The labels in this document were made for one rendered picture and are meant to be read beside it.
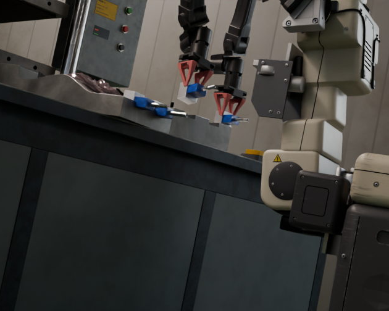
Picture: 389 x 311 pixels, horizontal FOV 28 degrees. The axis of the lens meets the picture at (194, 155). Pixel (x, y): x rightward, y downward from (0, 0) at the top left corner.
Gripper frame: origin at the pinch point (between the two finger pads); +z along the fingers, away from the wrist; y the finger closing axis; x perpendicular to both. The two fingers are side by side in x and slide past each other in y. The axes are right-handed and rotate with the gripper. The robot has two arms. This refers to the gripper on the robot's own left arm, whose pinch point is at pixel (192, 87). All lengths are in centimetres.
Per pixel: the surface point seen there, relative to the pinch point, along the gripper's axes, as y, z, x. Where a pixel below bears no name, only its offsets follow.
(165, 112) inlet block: 15.8, 16.2, 9.2
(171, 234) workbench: -6.9, 44.7, -3.8
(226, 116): -26.6, -2.2, -10.1
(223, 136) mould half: -17.4, 9.8, -0.1
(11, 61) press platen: 21, -14, -77
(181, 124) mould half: 1.1, 12.8, 0.0
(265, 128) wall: -200, -82, -150
